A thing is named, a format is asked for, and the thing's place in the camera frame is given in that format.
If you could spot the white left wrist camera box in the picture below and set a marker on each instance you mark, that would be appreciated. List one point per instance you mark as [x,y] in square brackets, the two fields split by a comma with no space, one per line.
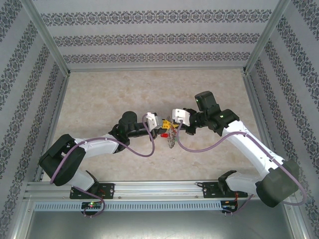
[152,120]

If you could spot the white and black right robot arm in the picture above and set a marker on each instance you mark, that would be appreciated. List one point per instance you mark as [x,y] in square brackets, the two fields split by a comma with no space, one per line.
[249,147]

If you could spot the small controller circuit board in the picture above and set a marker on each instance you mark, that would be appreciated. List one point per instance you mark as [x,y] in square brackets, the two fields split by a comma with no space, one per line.
[228,206]
[92,205]

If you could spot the aluminium frame post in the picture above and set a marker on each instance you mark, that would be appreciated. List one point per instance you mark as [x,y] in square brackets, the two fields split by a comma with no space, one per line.
[265,37]
[47,37]

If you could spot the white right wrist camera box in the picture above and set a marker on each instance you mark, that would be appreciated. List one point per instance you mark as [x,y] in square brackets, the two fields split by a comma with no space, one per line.
[180,115]

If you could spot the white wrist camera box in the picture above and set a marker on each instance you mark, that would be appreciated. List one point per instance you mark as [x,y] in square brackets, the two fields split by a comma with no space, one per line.
[180,115]
[152,120]

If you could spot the grey sheet metal tray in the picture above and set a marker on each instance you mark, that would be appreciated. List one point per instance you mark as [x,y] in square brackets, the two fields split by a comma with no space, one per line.
[159,226]

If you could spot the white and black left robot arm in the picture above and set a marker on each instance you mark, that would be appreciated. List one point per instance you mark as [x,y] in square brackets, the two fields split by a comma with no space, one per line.
[99,148]

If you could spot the red plastic key tag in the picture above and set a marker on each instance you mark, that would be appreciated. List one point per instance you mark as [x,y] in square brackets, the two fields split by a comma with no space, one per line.
[164,136]

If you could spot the aluminium enclosure rail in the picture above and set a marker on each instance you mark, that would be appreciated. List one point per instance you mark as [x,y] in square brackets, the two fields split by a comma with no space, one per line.
[258,112]
[57,112]
[149,69]

